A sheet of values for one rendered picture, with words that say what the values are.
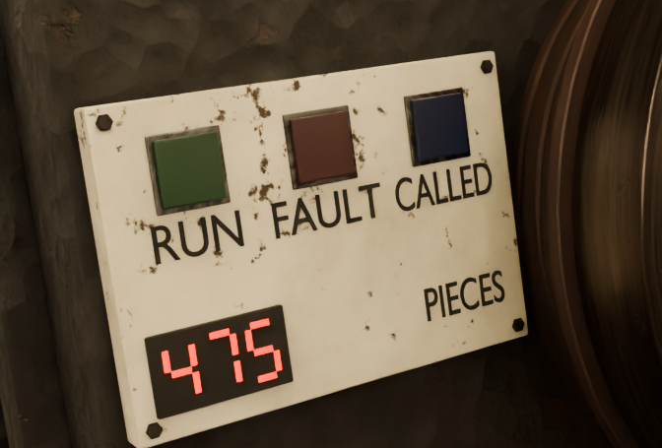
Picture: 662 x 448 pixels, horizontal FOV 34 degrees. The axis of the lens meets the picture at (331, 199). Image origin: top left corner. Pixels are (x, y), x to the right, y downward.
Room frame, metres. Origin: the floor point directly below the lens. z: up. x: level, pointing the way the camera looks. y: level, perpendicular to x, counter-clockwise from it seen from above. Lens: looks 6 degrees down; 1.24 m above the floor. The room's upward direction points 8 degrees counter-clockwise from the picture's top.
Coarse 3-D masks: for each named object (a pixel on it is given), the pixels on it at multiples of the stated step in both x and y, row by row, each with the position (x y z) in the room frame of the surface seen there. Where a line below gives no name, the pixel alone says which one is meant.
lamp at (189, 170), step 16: (160, 144) 0.56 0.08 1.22; (176, 144) 0.57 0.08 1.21; (192, 144) 0.57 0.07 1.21; (208, 144) 0.58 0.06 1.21; (160, 160) 0.56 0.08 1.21; (176, 160) 0.57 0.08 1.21; (192, 160) 0.57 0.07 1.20; (208, 160) 0.58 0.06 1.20; (160, 176) 0.56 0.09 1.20; (176, 176) 0.57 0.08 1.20; (192, 176) 0.57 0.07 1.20; (208, 176) 0.58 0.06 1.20; (160, 192) 0.56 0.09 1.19; (176, 192) 0.57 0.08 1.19; (192, 192) 0.57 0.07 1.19; (208, 192) 0.57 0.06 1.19; (224, 192) 0.58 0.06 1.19
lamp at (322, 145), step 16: (336, 112) 0.61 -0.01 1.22; (304, 128) 0.60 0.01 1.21; (320, 128) 0.61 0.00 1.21; (336, 128) 0.61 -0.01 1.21; (304, 144) 0.60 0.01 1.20; (320, 144) 0.61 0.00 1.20; (336, 144) 0.61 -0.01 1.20; (304, 160) 0.60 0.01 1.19; (320, 160) 0.61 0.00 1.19; (336, 160) 0.61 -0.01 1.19; (352, 160) 0.62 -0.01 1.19; (304, 176) 0.60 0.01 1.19; (320, 176) 0.61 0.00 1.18; (336, 176) 0.61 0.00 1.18
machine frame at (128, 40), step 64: (0, 0) 0.63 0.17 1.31; (64, 0) 0.57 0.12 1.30; (128, 0) 0.59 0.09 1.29; (192, 0) 0.61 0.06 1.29; (256, 0) 0.62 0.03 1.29; (320, 0) 0.64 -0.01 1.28; (384, 0) 0.66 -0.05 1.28; (448, 0) 0.69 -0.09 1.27; (512, 0) 0.71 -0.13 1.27; (0, 64) 0.64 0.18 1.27; (64, 64) 0.57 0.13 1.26; (128, 64) 0.59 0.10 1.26; (192, 64) 0.60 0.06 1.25; (256, 64) 0.62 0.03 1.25; (320, 64) 0.64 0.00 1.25; (384, 64) 0.66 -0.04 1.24; (512, 64) 0.71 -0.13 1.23; (0, 128) 0.63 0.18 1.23; (64, 128) 0.57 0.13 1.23; (512, 128) 0.70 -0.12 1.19; (0, 192) 0.63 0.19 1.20; (64, 192) 0.57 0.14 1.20; (0, 256) 0.63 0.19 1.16; (64, 256) 0.59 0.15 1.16; (0, 320) 0.63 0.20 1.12; (64, 320) 0.61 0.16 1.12; (0, 384) 0.65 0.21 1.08; (64, 384) 0.63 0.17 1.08; (384, 384) 0.65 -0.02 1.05; (448, 384) 0.67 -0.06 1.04; (512, 384) 0.69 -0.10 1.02
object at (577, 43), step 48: (576, 0) 0.72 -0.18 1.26; (576, 48) 0.62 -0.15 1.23; (528, 96) 0.70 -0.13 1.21; (576, 96) 0.62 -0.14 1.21; (528, 144) 0.69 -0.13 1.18; (528, 192) 0.68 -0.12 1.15; (528, 240) 0.68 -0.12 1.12; (528, 288) 0.69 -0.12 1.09; (576, 288) 0.61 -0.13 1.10; (576, 336) 0.61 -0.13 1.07; (576, 384) 0.69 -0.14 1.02; (624, 432) 0.62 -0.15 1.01
